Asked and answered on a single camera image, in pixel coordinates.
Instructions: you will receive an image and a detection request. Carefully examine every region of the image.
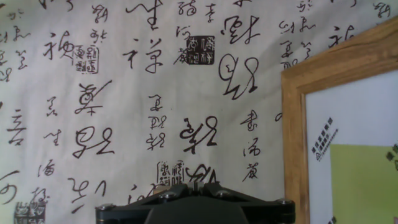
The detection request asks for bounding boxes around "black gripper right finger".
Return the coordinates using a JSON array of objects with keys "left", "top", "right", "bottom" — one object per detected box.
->
[{"left": 198, "top": 181, "right": 297, "bottom": 224}]

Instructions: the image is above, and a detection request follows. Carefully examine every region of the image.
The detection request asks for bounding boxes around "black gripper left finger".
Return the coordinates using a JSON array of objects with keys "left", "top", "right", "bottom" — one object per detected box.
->
[{"left": 95, "top": 181, "right": 199, "bottom": 224}]

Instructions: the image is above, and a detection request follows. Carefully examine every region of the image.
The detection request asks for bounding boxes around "beige calligraphy print cloth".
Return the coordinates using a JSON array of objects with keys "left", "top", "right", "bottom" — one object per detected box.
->
[{"left": 0, "top": 0, "right": 398, "bottom": 224}]

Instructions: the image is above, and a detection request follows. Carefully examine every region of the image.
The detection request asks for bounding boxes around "wooden picture frame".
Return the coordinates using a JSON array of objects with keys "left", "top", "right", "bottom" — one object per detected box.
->
[{"left": 280, "top": 15, "right": 398, "bottom": 224}]

